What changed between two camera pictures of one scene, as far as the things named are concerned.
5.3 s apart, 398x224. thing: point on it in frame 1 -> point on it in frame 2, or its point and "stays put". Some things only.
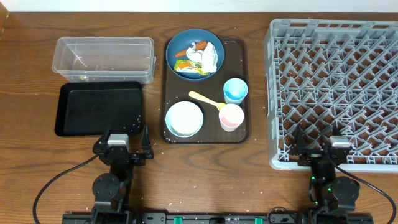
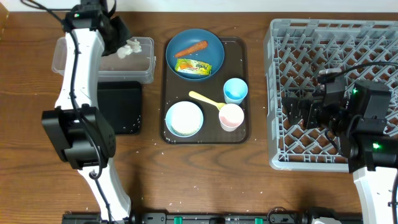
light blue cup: x=235 y=90 stays put
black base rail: x=217 y=218 stays put
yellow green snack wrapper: x=182 y=65 stays put
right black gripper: x=310 y=155 -> x=300 y=104
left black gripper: x=148 y=153 -> x=126 y=35
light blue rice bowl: x=184 y=119 stays put
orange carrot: x=199 y=45 stays put
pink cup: x=231 y=116 stays put
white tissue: x=208 y=56 -> x=132 y=45
